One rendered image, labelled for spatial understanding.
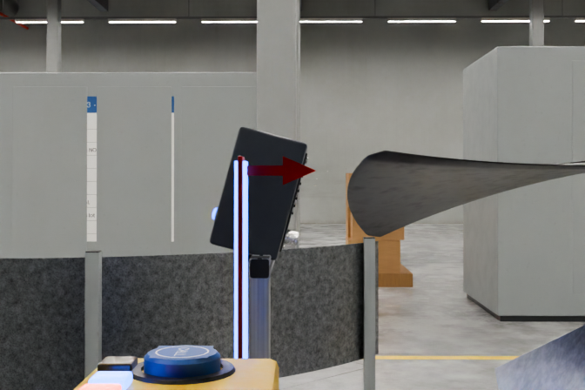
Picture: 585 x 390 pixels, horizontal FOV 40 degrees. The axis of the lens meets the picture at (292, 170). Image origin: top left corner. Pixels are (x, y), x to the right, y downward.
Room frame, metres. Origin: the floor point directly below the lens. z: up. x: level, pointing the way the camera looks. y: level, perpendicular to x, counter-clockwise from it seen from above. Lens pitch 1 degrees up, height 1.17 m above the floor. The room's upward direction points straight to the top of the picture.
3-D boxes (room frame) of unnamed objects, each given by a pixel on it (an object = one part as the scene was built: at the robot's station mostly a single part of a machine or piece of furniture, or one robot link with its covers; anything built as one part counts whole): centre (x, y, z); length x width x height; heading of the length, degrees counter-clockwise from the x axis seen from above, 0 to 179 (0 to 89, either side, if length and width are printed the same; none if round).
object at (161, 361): (0.42, 0.06, 1.08); 0.04 x 0.04 x 0.02
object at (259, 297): (1.20, 0.05, 0.96); 0.03 x 0.03 x 0.20; 89
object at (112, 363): (0.42, 0.09, 1.08); 0.02 x 0.02 x 0.01; 89
